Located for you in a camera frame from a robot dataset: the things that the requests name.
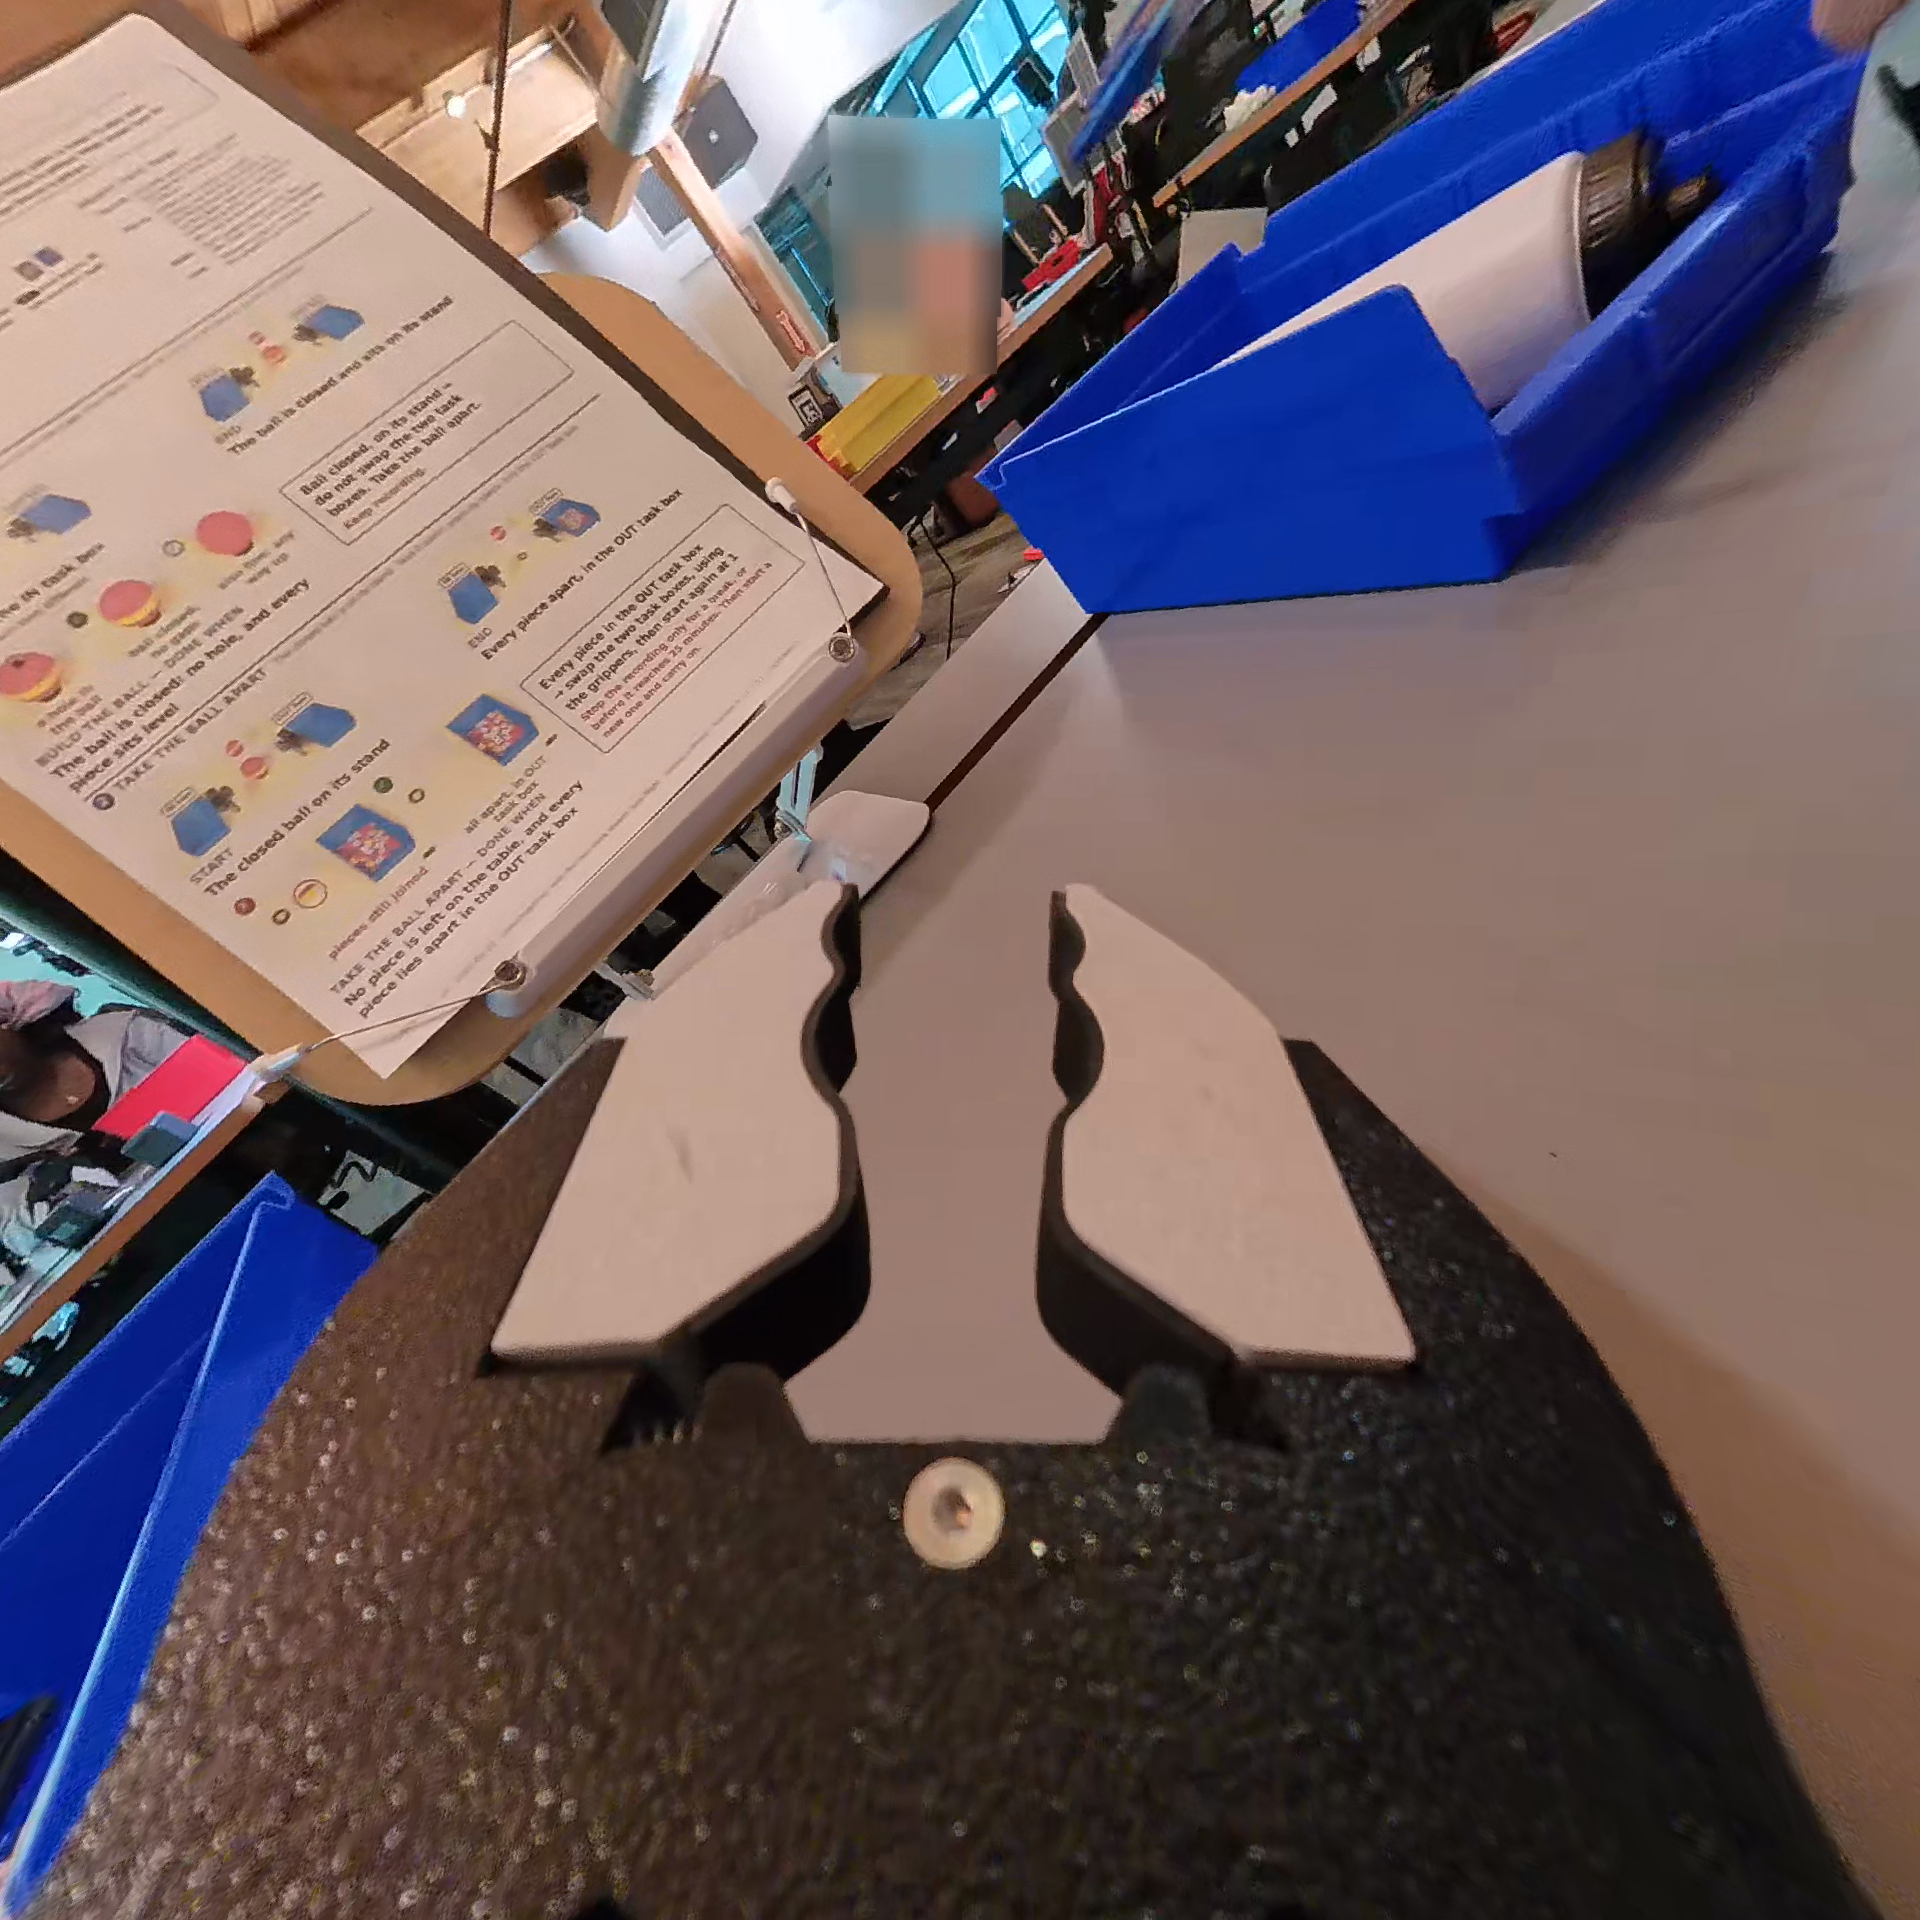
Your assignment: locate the white document holder base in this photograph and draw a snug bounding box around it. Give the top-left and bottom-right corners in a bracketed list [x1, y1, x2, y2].
[756, 791, 936, 906]

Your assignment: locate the blue plastic bin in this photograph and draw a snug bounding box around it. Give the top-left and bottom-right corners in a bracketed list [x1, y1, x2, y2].
[978, 0, 1882, 620]
[0, 1170, 385, 1889]

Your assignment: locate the dark knurled metal part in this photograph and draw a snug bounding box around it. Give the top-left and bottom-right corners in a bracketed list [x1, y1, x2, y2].
[1573, 128, 1731, 309]

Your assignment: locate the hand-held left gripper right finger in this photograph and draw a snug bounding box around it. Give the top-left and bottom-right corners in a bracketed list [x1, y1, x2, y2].
[1035, 882, 1420, 1383]

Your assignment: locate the silver ventilation duct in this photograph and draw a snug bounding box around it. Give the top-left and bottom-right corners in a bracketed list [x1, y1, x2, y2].
[599, 0, 740, 156]

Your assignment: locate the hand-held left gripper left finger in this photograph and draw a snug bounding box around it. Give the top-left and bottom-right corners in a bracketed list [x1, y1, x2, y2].
[490, 882, 873, 1376]

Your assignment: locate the instruction sheet on clipboard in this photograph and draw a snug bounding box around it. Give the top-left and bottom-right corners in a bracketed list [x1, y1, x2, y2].
[0, 0, 929, 1109]

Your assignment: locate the printed instruction sheet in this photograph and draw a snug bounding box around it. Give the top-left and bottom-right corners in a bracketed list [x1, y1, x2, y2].
[0, 17, 889, 1082]

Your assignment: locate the yellow plastic bin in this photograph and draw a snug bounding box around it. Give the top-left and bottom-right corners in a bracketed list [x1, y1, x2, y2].
[815, 373, 945, 485]

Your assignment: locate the white paper roll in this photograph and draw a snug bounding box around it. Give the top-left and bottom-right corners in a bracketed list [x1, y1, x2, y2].
[1200, 152, 1595, 417]

